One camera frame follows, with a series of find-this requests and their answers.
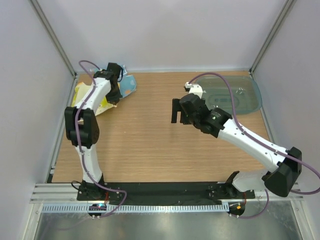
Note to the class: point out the blue orange dotted towel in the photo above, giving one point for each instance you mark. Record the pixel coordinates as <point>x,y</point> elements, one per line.
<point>127,83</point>

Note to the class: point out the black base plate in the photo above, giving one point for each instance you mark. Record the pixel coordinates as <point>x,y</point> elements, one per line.
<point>195,190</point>

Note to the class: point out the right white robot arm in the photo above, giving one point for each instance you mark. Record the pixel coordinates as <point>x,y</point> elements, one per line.
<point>280,171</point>

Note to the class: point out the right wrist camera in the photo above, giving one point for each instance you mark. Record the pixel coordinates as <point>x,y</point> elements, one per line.
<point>191,103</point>

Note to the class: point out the right aluminium frame post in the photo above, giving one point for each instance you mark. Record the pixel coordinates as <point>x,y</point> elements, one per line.
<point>279,21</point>

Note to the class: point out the white slotted cable duct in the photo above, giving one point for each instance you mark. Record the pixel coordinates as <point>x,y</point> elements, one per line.
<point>91,208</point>

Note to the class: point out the left aluminium frame post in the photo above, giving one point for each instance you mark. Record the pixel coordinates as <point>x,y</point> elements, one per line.
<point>52,35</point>

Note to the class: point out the aluminium frame post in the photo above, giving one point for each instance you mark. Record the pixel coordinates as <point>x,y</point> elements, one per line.
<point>52,35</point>
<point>279,21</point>

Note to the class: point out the yellow green patterned towel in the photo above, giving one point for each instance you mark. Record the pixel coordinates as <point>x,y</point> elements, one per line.
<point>97,101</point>

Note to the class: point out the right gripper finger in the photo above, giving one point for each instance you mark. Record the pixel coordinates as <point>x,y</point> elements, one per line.
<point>184,119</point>
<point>175,108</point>

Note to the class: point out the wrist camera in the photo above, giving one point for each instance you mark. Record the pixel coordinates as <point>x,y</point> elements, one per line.
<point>191,103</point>
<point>115,68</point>

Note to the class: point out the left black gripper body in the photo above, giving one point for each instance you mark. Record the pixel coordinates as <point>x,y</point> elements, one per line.
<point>114,95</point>

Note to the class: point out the front aluminium rail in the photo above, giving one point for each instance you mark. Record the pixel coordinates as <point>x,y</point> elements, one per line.
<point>64,192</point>

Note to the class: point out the clear blue plastic tray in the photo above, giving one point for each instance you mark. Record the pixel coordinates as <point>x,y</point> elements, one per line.
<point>243,93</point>

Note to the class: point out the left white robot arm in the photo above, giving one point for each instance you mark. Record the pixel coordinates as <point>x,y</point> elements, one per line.
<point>83,131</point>

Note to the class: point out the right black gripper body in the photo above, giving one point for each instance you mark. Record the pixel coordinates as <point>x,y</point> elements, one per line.
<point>194,122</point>

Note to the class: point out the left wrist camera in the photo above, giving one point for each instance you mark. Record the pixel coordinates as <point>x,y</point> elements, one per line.
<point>115,68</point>

